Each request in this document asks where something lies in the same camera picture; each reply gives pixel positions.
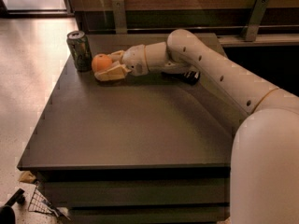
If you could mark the green soda can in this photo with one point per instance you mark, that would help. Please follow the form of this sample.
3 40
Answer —
79 48

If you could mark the yellow paper scrap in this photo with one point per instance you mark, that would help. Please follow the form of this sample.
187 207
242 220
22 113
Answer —
27 177

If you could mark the black snack bar wrapper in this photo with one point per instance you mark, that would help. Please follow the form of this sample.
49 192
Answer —
190 77

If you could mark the left metal wall bracket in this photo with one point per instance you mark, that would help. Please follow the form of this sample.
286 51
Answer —
119 15

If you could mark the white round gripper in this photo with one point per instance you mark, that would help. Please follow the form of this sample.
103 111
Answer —
135 61

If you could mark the wire mesh basket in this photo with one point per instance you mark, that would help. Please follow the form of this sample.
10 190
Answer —
41 205

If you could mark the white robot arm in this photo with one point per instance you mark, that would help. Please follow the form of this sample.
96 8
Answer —
264 178

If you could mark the right metal wall bracket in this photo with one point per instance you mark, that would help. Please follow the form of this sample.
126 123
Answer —
251 29

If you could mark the metal wall bracket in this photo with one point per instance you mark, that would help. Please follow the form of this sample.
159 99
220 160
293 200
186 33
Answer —
119 15
251 29

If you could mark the orange fruit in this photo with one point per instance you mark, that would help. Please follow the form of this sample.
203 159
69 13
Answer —
101 62

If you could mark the grey drawer cabinet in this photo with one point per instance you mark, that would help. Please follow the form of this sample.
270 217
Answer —
144 150

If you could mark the black object on floor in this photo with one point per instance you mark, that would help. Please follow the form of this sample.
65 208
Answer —
7 214

